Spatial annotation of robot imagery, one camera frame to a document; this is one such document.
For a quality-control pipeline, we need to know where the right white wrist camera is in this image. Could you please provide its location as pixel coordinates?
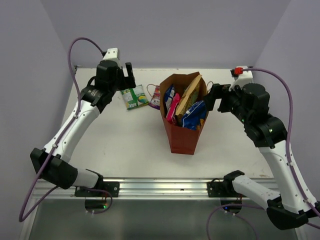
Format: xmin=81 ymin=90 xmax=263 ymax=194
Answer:
xmin=228 ymin=66 xmax=254 ymax=92

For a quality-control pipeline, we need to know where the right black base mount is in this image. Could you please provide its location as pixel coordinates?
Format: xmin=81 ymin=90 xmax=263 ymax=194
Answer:
xmin=206 ymin=178 xmax=243 ymax=205

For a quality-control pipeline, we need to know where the large blue chip bag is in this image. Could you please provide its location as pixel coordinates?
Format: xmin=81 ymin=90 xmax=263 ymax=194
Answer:
xmin=181 ymin=100 xmax=207 ymax=131

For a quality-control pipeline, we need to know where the red paper bag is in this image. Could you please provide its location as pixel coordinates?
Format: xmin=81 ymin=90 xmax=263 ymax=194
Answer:
xmin=158 ymin=72 xmax=204 ymax=155

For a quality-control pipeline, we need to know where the small blue snack bag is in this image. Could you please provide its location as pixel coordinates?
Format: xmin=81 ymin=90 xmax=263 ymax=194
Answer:
xmin=164 ymin=84 xmax=176 ymax=111

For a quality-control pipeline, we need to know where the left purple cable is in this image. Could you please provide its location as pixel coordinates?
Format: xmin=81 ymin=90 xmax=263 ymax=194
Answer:
xmin=18 ymin=37 xmax=113 ymax=223

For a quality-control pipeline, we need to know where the aluminium rail frame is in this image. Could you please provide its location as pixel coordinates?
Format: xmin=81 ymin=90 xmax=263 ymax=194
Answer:
xmin=20 ymin=178 xmax=307 ymax=240

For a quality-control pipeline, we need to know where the brown kraft snack bag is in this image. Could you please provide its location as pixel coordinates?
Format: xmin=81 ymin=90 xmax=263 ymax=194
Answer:
xmin=175 ymin=74 xmax=202 ymax=126

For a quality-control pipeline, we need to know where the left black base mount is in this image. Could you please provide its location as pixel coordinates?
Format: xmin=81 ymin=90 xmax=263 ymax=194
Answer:
xmin=74 ymin=181 xmax=120 ymax=214

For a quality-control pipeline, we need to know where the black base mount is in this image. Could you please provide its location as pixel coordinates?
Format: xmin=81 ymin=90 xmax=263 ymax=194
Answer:
xmin=206 ymin=178 xmax=243 ymax=205
xmin=74 ymin=181 xmax=120 ymax=214

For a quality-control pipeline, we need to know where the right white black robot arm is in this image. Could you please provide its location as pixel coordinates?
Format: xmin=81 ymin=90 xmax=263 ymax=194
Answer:
xmin=204 ymin=83 xmax=320 ymax=230

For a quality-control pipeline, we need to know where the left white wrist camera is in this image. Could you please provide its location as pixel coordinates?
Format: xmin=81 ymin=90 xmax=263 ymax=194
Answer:
xmin=102 ymin=47 xmax=120 ymax=61

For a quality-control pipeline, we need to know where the pink snack bag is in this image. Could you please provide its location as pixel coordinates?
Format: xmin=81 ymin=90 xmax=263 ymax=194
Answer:
xmin=165 ymin=93 xmax=181 ymax=124

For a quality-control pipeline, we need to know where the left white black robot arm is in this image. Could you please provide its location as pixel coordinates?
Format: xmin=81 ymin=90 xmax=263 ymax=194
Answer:
xmin=30 ymin=60 xmax=136 ymax=197

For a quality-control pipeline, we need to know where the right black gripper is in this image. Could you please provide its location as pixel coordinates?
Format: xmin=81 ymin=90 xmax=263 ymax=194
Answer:
xmin=203 ymin=82 xmax=252 ymax=124

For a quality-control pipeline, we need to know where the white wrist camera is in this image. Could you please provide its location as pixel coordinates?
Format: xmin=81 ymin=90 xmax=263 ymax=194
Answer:
xmin=102 ymin=47 xmax=120 ymax=61
xmin=228 ymin=66 xmax=254 ymax=92

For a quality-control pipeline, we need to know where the purple Fox's candy bag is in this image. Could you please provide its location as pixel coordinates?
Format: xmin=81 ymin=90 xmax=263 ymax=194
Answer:
xmin=148 ymin=84 xmax=161 ymax=110

